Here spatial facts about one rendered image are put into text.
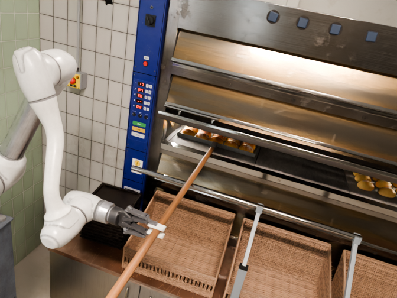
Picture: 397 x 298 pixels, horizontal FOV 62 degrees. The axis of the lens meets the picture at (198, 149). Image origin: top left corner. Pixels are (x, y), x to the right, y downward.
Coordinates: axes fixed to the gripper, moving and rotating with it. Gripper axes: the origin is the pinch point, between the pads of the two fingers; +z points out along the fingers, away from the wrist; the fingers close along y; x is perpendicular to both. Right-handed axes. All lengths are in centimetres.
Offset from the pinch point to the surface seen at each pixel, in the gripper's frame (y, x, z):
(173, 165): 16, -83, -21
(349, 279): 17, -31, 86
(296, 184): 2, -82, 56
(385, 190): -3, -97, 108
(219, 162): 3, -82, 8
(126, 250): 49, -32, -25
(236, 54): -62, -83, 4
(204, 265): 61, -55, 17
